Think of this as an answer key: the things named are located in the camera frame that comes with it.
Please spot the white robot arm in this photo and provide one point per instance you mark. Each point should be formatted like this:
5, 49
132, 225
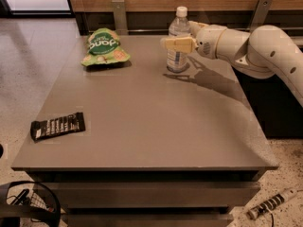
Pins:
260, 54

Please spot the green snack bag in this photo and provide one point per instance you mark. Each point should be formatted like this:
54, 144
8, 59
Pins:
103, 47

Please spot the right metal bracket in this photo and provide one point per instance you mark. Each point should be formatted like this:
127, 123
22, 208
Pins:
259, 14

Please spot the metal bracket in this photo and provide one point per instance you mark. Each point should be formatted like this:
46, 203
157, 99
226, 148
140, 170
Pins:
120, 17
259, 14

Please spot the black rxbar chocolate bar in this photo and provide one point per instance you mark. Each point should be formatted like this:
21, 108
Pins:
41, 130

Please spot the left metal bracket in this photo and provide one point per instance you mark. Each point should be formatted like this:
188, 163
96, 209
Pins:
120, 17

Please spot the white power strip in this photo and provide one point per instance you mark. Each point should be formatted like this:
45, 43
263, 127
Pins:
272, 203

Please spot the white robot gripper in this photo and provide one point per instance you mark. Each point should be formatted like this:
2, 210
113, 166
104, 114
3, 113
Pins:
209, 42

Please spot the clear plastic water bottle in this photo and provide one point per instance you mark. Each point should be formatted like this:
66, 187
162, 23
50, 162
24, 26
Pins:
179, 28

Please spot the grey drawer cabinet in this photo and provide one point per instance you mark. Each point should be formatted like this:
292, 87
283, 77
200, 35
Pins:
159, 150

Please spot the black round basket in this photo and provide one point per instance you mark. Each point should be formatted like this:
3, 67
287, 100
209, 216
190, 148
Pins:
31, 200

